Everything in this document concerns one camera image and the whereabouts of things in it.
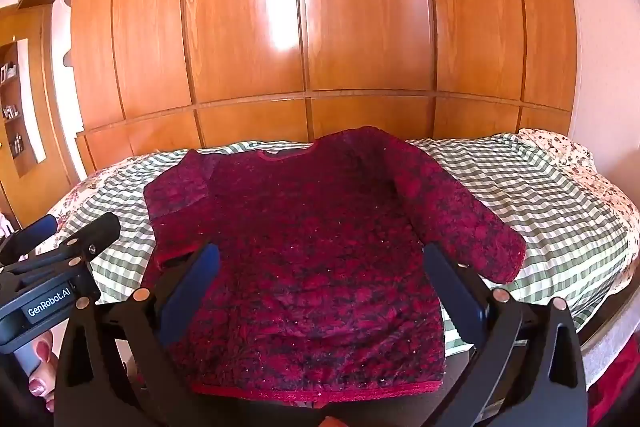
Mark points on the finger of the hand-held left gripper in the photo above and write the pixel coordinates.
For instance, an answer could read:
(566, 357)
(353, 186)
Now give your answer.
(37, 227)
(97, 232)

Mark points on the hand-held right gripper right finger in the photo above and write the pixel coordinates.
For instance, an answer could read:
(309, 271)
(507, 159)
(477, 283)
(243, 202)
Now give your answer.
(452, 294)

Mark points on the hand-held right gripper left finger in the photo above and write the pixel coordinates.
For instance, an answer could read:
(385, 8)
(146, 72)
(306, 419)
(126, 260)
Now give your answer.
(192, 289)

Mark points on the red and black patterned sweater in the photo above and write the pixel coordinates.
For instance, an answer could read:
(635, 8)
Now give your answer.
(310, 267)

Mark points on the person's left hand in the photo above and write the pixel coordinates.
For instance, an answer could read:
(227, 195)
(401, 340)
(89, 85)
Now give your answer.
(44, 372)

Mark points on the pink cloth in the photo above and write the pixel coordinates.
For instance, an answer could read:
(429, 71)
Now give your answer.
(5, 224)

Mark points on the small dark bottles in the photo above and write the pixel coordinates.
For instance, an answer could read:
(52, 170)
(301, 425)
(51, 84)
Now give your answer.
(16, 142)

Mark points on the green checked bedspread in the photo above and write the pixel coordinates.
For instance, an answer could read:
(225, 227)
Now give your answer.
(540, 217)

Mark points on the red cloth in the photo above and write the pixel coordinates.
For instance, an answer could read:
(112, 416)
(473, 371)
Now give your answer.
(617, 387)

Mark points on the wooden wardrobe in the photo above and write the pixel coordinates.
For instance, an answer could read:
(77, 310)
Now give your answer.
(310, 22)

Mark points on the wooden wall shelf niche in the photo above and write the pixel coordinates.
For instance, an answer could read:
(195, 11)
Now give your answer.
(14, 107)

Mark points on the dark bed frame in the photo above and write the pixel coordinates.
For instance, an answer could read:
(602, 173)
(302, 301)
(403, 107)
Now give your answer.
(607, 312)

